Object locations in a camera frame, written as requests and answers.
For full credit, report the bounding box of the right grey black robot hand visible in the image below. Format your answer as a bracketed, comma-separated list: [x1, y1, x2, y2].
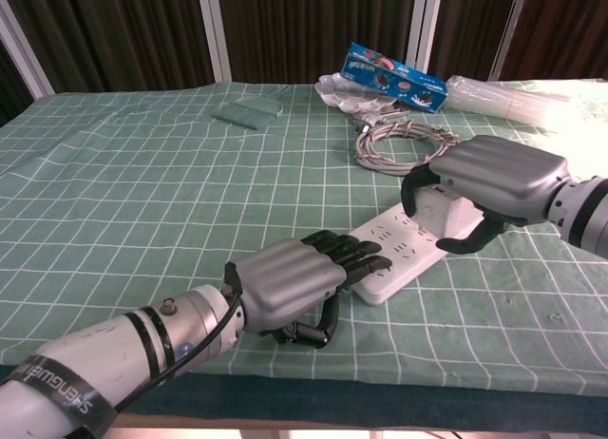
[400, 134, 572, 256]

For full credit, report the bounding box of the dark brown pleated curtain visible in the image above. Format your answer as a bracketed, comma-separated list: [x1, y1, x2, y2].
[0, 0, 608, 126]

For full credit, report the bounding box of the dark green under cloth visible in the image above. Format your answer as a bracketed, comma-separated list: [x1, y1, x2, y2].
[0, 362, 608, 436]

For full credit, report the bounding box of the grey coiled power cord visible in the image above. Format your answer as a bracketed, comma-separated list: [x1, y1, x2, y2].
[353, 118, 463, 177]

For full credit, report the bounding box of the white plug adapter cube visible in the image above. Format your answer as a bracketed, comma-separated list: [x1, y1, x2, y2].
[411, 184, 472, 239]

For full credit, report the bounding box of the white plastic cookie tray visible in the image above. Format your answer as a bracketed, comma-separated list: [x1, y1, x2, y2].
[313, 71, 403, 114]

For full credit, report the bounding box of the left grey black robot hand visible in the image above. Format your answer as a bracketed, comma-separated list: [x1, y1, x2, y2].
[223, 229, 393, 350]

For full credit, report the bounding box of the blue cookie box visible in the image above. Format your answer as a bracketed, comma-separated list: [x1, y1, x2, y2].
[340, 42, 450, 114]

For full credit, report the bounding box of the green hand brush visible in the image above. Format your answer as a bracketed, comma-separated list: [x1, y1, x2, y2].
[211, 95, 285, 131]

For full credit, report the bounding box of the green checked tablecloth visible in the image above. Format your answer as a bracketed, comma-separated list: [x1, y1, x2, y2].
[0, 77, 608, 396]

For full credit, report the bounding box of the grey cable connector plug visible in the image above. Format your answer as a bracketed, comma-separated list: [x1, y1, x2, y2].
[351, 108, 410, 134]

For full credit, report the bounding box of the white frame post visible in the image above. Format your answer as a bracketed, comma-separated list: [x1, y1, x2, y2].
[488, 0, 531, 82]
[0, 0, 56, 99]
[406, 0, 446, 75]
[196, 0, 233, 83]

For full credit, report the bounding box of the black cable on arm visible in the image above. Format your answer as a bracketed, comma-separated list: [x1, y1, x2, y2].
[111, 279, 244, 414]

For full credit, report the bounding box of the white power strip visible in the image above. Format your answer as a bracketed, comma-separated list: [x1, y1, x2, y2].
[349, 184, 485, 308]

